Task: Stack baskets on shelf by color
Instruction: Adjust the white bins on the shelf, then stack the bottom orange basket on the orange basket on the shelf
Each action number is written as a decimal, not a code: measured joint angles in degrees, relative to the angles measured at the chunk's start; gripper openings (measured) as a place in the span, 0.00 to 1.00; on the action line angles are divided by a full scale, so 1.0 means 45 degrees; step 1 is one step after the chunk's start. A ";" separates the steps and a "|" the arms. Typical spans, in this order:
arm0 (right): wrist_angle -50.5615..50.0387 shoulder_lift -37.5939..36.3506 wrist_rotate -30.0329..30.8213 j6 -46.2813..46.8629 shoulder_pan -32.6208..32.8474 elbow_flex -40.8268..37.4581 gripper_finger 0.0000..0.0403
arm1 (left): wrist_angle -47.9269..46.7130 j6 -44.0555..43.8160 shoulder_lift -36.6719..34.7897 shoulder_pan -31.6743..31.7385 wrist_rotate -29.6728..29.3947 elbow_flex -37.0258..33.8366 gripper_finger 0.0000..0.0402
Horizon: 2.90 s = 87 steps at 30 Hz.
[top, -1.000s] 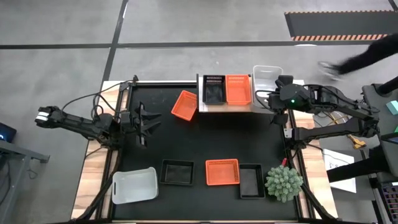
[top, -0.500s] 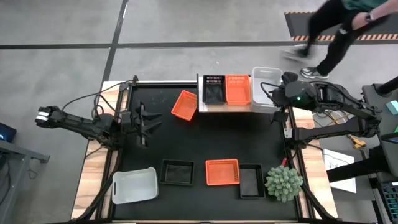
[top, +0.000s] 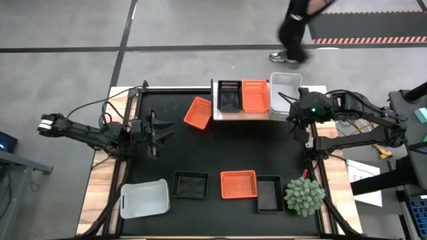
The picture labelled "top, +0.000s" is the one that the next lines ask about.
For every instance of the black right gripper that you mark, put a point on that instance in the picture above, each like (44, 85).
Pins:
(310, 108)

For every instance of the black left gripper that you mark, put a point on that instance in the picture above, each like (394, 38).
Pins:
(143, 133)

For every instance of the orange slotted plastic basket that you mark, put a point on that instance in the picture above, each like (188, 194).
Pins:
(255, 96)
(239, 184)
(197, 113)

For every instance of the black slotted plastic basket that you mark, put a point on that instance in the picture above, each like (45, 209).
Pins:
(229, 96)
(270, 194)
(190, 185)

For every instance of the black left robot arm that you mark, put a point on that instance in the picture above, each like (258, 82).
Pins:
(83, 133)

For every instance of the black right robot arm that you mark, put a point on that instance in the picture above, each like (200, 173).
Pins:
(360, 140)

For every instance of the white mounting plate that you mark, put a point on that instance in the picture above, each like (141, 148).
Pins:
(309, 144)

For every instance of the red tag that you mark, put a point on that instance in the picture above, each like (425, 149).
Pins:
(305, 173)

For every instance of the green artificial potted plant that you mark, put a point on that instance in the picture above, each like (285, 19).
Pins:
(304, 196)

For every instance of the person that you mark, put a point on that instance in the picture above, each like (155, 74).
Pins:
(293, 30)

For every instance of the yellow tool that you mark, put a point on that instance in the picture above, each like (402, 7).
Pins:
(383, 154)

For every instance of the white paper sheet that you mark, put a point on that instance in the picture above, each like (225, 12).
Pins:
(365, 181)

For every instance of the dark operator desk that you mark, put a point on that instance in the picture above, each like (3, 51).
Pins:
(405, 110)

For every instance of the black floor mat striped edge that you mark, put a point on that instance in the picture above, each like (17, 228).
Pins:
(367, 26)

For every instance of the teal block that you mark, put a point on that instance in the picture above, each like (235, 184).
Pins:
(421, 115)

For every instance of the grey side desk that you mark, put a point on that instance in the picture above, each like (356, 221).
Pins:
(20, 163)

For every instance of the dark laptop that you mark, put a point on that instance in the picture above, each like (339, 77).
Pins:
(6, 141)

